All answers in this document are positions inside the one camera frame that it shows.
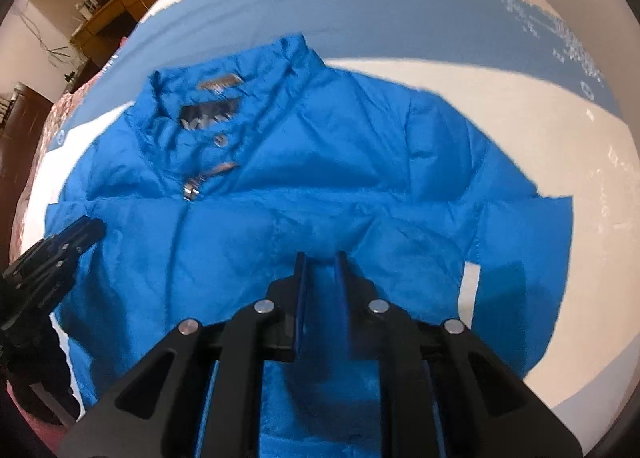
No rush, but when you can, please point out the pink patterned quilt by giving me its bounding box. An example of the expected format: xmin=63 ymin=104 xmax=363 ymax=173
xmin=10 ymin=38 xmax=126 ymax=259

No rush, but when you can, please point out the blue puffer jacket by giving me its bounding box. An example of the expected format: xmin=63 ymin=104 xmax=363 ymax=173
xmin=44 ymin=33 xmax=573 ymax=458

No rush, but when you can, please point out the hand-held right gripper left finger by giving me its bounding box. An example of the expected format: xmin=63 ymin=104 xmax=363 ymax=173
xmin=57 ymin=252 xmax=308 ymax=458

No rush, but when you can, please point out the dark wooden cabinet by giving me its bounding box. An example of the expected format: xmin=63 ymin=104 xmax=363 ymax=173
xmin=0 ymin=83 xmax=56 ymax=224

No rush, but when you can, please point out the wooden desk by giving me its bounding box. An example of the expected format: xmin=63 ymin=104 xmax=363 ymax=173
xmin=70 ymin=0 xmax=151 ymax=69

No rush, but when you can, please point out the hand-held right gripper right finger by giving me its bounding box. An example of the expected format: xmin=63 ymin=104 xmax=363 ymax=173
xmin=334 ymin=251 xmax=583 ymax=458

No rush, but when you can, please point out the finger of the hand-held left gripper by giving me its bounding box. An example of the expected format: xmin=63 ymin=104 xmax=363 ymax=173
xmin=20 ymin=215 xmax=107 ymax=289

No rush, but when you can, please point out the blue and white bed sheet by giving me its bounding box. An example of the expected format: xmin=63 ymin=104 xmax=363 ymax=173
xmin=10 ymin=0 xmax=631 ymax=454

